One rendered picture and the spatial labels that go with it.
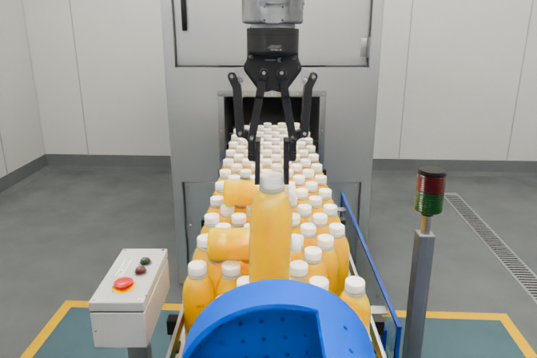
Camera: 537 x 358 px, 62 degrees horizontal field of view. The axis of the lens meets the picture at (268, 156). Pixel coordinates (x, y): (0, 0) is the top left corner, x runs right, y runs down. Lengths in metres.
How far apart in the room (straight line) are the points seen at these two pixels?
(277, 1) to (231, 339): 0.48
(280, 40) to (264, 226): 0.28
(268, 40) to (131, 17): 4.37
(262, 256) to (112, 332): 0.34
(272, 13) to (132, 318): 0.59
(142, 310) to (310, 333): 0.33
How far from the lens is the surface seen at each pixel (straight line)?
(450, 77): 5.01
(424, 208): 1.09
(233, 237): 0.94
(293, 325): 0.69
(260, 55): 0.66
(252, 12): 0.63
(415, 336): 1.27
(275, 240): 0.71
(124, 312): 0.90
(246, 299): 0.63
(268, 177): 0.69
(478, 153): 5.29
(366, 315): 0.94
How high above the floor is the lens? 1.58
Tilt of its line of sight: 17 degrees down
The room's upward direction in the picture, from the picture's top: straight up
